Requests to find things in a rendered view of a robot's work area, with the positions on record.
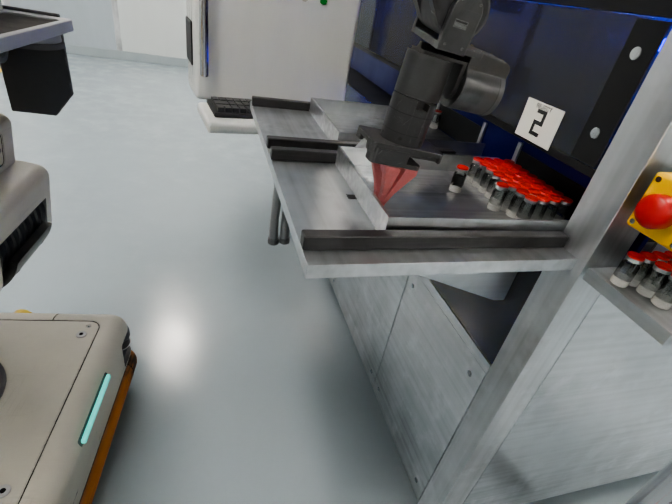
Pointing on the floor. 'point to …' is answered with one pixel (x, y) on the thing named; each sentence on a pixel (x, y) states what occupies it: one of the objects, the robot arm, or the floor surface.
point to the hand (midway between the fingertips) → (378, 201)
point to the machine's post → (564, 285)
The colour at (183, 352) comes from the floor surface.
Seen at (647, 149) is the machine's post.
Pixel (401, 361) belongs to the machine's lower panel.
